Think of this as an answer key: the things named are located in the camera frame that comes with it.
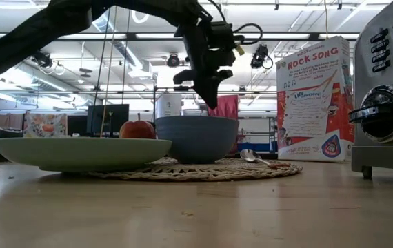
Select red apple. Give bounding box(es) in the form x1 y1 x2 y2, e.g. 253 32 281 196
119 113 157 140

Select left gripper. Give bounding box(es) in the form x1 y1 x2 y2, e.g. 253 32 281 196
173 17 237 110

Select metal spoon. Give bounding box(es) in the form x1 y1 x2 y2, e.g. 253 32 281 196
239 148 291 169

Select red hanging cloth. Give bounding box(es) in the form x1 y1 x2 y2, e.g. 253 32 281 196
206 95 240 121

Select floral patterned cloth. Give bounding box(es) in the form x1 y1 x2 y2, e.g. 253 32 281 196
23 112 68 138

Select black ceiling-mounted device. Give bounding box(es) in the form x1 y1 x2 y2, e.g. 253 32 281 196
250 43 274 70
166 53 181 68
32 51 54 69

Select black computer monitor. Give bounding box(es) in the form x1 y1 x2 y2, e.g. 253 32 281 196
86 104 130 138

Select white cereal box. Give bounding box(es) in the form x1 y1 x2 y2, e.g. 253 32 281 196
275 36 355 163

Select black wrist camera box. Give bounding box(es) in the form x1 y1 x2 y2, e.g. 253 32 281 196
211 21 237 52

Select blue crate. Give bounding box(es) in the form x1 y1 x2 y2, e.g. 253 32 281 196
236 142 277 153

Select dark round pot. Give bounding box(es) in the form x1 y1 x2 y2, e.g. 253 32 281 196
0 126 24 138

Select thin beige cord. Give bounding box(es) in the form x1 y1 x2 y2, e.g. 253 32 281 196
99 6 118 138

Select black looped gripper cable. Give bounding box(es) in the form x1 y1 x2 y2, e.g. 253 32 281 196
232 23 264 45

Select white cylindrical canister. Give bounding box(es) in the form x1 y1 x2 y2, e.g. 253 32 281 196
156 93 183 118

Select silver toaster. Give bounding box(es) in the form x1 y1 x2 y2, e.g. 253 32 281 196
347 0 393 180

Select blue bowl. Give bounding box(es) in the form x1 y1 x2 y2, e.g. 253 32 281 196
154 115 239 165

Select round woven placemat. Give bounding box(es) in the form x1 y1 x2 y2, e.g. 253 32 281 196
85 156 303 183

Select small dark monitor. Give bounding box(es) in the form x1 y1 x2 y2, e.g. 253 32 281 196
67 115 89 137

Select thin black rod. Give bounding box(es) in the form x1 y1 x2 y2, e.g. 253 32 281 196
91 6 111 137

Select pale green plate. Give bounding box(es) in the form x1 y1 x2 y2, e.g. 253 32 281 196
0 136 172 172

